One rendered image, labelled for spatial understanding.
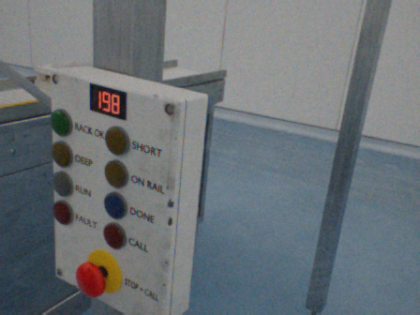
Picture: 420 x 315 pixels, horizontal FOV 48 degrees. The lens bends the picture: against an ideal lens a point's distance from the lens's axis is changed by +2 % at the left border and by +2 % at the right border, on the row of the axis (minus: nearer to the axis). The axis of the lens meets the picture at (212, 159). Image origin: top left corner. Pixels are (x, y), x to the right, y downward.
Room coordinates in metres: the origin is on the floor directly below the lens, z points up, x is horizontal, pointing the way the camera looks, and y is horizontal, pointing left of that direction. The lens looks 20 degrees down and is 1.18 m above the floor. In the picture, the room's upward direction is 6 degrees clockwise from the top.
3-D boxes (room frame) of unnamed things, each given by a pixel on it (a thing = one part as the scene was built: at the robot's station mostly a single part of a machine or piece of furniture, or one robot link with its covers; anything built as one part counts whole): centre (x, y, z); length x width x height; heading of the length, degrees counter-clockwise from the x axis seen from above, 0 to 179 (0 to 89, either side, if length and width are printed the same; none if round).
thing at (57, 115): (0.48, 0.17, 1.03); 0.03 x 0.01 x 0.03; 59
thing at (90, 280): (0.44, 0.11, 0.87); 0.04 x 0.04 x 0.04; 59
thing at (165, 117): (0.47, 0.09, 0.96); 0.17 x 0.06 x 0.26; 59
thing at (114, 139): (0.43, 0.10, 1.03); 0.03 x 0.01 x 0.03; 59
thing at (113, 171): (0.43, 0.10, 0.99); 0.03 x 0.01 x 0.03; 59
